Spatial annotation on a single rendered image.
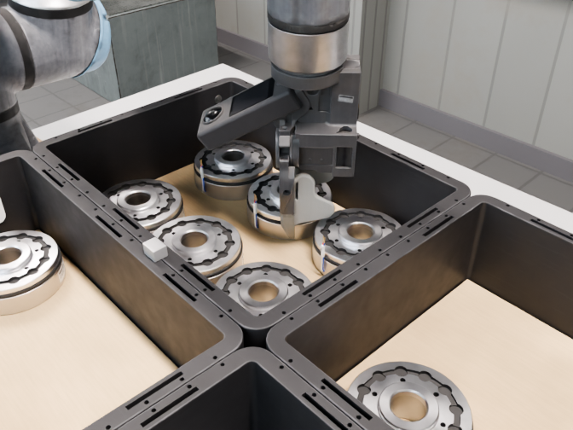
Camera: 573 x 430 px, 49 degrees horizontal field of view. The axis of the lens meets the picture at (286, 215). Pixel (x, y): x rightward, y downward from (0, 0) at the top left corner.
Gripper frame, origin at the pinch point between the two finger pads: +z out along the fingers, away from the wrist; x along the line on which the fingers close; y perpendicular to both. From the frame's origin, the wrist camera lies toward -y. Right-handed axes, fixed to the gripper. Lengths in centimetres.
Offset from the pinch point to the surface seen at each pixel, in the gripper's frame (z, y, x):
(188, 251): -2.4, -9.9, -8.8
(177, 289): -10.1, -8.0, -20.9
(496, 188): 18.4, 34.3, 28.6
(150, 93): 22, -33, 64
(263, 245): 1.9, -2.6, -3.2
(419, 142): 103, 49, 164
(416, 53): 77, 47, 192
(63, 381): -0.3, -19.1, -23.6
